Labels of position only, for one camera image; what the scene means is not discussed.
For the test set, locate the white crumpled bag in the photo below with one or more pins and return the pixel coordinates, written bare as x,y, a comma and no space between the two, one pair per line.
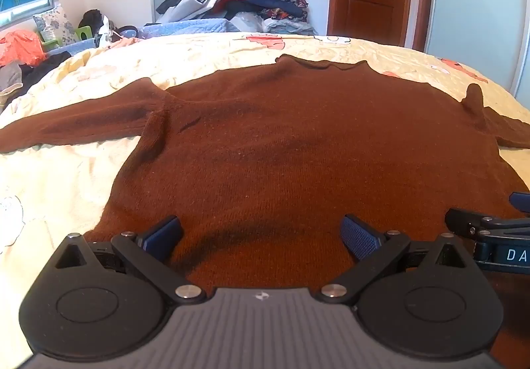
105,32

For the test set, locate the brown knit sweater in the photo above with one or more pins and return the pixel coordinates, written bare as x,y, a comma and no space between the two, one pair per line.
290,145

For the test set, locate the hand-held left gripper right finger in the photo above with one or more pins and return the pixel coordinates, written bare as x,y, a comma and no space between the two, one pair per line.
358,234

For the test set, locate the white sliding wardrobe door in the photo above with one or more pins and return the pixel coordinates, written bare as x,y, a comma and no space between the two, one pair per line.
476,13

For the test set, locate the floral pillow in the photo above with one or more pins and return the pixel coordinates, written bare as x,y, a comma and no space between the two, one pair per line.
54,25

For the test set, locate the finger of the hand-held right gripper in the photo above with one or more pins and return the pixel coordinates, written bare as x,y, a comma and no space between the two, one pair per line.
461,220
521,202

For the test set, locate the yellow printed quilt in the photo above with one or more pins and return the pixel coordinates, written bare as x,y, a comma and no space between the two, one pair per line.
54,187

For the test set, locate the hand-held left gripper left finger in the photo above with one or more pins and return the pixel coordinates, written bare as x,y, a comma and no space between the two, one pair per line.
163,234

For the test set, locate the window frame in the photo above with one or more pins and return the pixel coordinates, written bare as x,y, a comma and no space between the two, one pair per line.
25,9

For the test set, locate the blue quilted blanket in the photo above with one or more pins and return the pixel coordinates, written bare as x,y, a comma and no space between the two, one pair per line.
186,26

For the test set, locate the dark cloth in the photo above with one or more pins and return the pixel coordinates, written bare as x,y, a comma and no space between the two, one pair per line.
41,65

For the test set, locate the black bag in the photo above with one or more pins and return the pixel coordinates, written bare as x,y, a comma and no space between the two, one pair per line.
92,19

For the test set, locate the orange cloth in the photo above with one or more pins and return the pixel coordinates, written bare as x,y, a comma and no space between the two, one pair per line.
20,47

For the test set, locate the green plastic stool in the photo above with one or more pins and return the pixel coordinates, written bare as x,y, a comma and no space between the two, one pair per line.
85,33

